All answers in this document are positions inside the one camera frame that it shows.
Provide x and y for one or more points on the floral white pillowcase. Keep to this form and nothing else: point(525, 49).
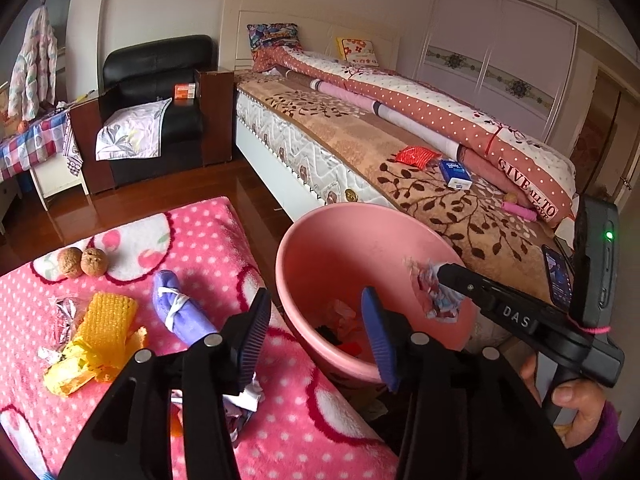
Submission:
point(130, 130)

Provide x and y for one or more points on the red snack packet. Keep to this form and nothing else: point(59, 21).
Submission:
point(417, 156)

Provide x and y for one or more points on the white table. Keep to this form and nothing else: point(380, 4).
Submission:
point(50, 180)

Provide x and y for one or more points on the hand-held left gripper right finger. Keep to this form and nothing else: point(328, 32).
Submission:
point(380, 340)

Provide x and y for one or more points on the pink tube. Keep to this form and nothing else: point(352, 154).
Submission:
point(520, 211)

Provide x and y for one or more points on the pastel puffy jacket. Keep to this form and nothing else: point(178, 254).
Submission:
point(32, 65)

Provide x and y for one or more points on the blue tissue pack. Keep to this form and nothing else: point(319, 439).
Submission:
point(455, 172)

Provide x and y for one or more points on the brown walnut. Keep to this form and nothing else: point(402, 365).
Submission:
point(69, 263)
point(94, 261)

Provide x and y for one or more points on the small tan nut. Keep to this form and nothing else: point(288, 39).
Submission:
point(511, 197)

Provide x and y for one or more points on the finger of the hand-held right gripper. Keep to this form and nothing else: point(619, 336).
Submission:
point(465, 282)

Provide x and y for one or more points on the patterned hanging cloth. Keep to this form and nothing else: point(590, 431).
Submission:
point(74, 152)

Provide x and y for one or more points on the wooden door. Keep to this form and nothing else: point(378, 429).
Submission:
point(607, 130)

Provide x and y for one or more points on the printed paper wrapper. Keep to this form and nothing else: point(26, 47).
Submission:
point(430, 292)

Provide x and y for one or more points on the red scrap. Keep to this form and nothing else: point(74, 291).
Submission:
point(350, 349)

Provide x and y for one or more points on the person's right hand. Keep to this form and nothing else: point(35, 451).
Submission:
point(580, 410)

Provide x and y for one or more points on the brown leaf pattern blanket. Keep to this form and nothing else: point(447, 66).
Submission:
point(350, 130)

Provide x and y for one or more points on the pink plastic bucket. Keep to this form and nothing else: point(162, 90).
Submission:
point(325, 255)

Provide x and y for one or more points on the yellow foam fruit net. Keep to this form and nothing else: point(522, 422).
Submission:
point(107, 317)

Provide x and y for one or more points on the yellow floral pillow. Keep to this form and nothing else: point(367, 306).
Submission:
point(357, 50)

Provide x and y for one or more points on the purple cloth bundle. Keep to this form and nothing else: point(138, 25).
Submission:
point(180, 305)

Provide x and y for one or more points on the small orange fruit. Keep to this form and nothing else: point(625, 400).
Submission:
point(22, 126)

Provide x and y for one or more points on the orange box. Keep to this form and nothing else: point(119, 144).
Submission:
point(185, 91)

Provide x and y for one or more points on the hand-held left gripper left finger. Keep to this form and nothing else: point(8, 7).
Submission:
point(252, 330)

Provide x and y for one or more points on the white bed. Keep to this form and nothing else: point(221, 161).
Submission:
point(280, 130)

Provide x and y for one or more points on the pink polka dot blanket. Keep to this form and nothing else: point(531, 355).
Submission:
point(150, 240)

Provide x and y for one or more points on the black smartphone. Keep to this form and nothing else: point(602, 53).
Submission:
point(556, 275)

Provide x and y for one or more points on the brown wooden nightstand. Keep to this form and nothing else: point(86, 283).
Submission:
point(217, 115)

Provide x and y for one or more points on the brown wooden panel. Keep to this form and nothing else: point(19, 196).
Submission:
point(90, 145)

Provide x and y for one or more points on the black leather armchair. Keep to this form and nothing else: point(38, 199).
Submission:
point(150, 65)

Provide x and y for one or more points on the silver foil wrapper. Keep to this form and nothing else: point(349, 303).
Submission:
point(65, 320)

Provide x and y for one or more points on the crumpled yellow paper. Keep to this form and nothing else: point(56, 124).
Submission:
point(75, 375)

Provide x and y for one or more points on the plaid covered table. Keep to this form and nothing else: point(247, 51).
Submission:
point(27, 147)

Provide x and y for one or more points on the person's right forearm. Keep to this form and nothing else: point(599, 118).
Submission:
point(605, 437)

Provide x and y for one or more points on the white wrapper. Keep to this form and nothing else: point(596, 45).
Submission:
point(245, 402)

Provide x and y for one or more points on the pink polka dot quilt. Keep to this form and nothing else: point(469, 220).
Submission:
point(440, 110)

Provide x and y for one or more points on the blue patterned pillow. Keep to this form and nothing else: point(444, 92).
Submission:
point(272, 37)

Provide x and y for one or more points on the white wardrobe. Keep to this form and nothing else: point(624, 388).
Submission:
point(490, 50)

